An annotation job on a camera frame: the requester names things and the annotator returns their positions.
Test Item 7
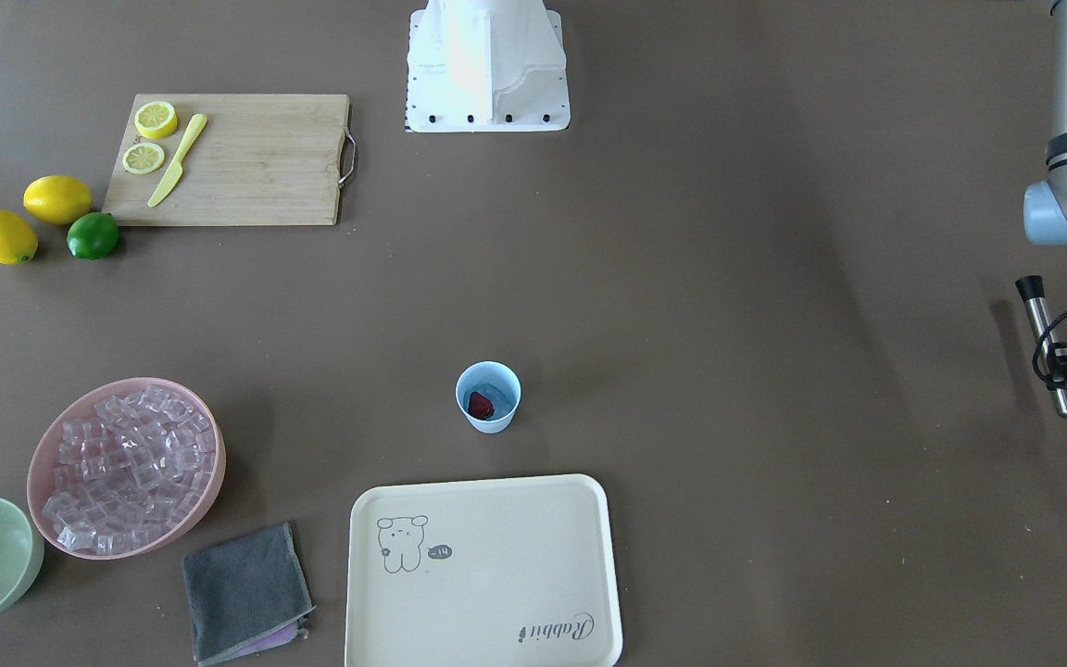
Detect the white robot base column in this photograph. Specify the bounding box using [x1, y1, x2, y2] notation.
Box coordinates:
[404, 1, 571, 132]

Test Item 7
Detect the light blue plastic cup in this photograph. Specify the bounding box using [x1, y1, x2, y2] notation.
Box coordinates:
[456, 360, 522, 434]

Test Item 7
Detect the grey folded cloth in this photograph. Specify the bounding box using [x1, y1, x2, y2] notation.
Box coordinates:
[182, 521, 315, 666]

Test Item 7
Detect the cream rabbit tray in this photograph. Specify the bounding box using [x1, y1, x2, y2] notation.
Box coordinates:
[344, 473, 623, 666]

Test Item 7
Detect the lemon half slice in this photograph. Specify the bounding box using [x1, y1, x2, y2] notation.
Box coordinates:
[132, 100, 179, 140]

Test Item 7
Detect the red strawberry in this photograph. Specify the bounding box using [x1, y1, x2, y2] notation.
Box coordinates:
[466, 390, 496, 420]

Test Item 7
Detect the yellow plastic knife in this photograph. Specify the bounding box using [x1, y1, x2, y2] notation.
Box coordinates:
[145, 113, 208, 208]

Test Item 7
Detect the wooden cutting board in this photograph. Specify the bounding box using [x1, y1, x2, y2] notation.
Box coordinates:
[102, 93, 356, 227]

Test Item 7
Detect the steel muddler with black tip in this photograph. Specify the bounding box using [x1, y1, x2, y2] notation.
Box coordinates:
[1015, 275, 1067, 419]

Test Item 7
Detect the yellow lemon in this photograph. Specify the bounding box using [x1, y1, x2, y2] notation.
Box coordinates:
[0, 208, 39, 265]
[23, 174, 94, 225]

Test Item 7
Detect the pink bowl of ice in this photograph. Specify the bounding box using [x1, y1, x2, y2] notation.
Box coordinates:
[26, 377, 226, 560]

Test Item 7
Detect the green lime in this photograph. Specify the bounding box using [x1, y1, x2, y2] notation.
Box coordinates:
[65, 212, 121, 260]

